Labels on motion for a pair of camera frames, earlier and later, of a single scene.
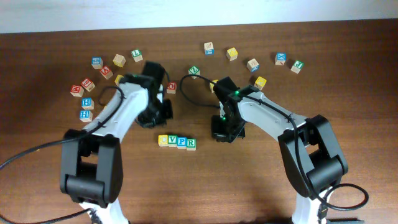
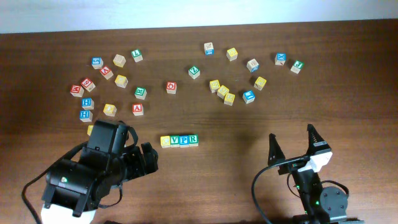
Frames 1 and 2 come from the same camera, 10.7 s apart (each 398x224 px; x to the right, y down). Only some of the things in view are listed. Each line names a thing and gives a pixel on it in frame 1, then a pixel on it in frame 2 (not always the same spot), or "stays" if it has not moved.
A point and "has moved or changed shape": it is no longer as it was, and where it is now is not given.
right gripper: [226, 133] → [294, 167]
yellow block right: [260, 82] stays
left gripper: [152, 119] → [144, 158]
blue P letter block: [181, 142] has moved or changed shape
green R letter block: [191, 145] has moved or changed shape
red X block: [106, 72] stays
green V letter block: [172, 140] stays
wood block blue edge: [253, 65] stays
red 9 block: [87, 84] stays
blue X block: [280, 58] stays
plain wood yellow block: [119, 60] stays
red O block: [171, 88] stays
